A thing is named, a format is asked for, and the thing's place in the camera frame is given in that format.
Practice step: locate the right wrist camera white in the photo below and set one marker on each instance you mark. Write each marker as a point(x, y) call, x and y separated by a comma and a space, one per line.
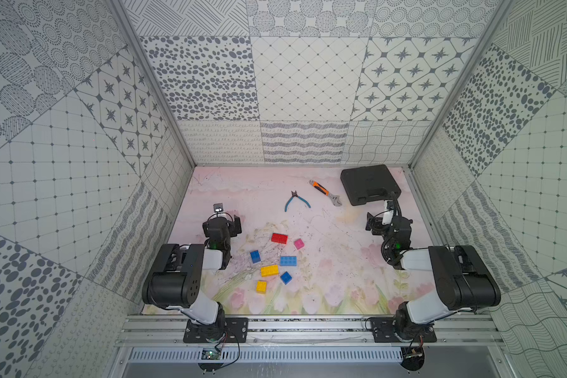
point(389, 213)

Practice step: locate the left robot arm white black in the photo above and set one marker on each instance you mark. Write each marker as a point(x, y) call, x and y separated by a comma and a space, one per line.
point(174, 279)

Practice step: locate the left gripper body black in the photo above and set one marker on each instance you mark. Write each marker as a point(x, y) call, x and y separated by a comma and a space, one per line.
point(217, 220)

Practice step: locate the yellow long lego brick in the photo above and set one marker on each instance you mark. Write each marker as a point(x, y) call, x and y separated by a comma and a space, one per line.
point(268, 271)

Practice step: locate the dark blue small lego brick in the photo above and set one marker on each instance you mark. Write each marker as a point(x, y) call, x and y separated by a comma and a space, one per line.
point(255, 256)

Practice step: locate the aluminium rail frame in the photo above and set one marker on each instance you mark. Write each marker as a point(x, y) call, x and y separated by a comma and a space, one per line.
point(464, 329)

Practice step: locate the yellow small lego brick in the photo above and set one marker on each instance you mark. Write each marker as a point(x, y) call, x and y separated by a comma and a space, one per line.
point(261, 287)

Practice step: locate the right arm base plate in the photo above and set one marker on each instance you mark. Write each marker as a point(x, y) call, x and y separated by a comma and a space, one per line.
point(389, 330)

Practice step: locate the red lego brick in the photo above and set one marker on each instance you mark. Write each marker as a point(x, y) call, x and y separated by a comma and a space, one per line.
point(279, 238)

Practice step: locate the black plastic tool case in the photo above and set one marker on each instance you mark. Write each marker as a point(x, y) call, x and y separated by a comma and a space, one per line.
point(369, 184)

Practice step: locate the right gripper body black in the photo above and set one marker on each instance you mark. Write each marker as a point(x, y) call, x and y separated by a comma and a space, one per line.
point(379, 229)

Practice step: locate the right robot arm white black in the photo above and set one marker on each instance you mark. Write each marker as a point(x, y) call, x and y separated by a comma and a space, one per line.
point(461, 278)

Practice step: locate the floral pink table mat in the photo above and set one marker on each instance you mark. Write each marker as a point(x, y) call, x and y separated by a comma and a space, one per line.
point(340, 270)

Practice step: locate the light blue lego brick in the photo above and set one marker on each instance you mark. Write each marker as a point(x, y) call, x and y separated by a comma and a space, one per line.
point(288, 261)

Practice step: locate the pink lego brick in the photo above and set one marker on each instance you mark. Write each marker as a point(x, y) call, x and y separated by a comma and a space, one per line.
point(299, 244)

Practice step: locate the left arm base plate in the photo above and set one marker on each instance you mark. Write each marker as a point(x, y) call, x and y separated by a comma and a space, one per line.
point(230, 330)

